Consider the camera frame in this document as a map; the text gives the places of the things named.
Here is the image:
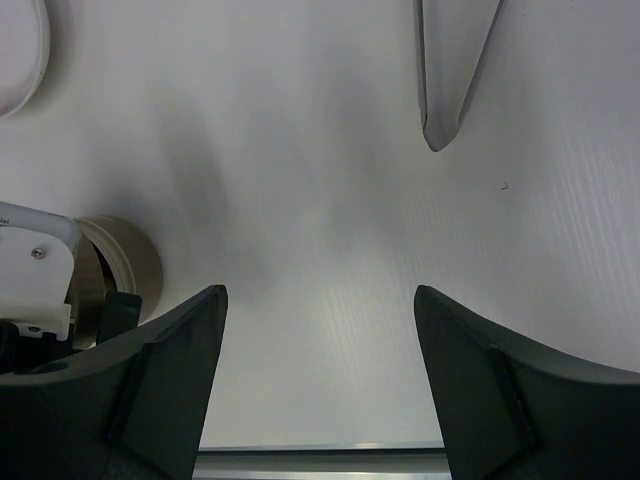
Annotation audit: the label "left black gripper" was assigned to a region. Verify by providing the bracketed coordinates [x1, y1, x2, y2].
[1, 291, 143, 374]

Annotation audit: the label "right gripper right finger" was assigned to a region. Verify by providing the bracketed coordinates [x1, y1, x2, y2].
[414, 286, 639, 479]

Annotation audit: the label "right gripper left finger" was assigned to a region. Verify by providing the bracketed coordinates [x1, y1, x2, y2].
[1, 285, 228, 479]

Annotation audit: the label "round metal lunch box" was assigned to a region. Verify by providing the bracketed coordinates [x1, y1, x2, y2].
[66, 215, 164, 349]

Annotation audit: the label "metal tongs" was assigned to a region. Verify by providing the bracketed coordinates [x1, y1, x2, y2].
[414, 0, 503, 152]

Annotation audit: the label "white oval plate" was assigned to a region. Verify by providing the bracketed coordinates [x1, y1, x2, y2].
[1, 0, 51, 118]

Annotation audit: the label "aluminium front rail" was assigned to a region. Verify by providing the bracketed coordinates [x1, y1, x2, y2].
[192, 443, 452, 479]

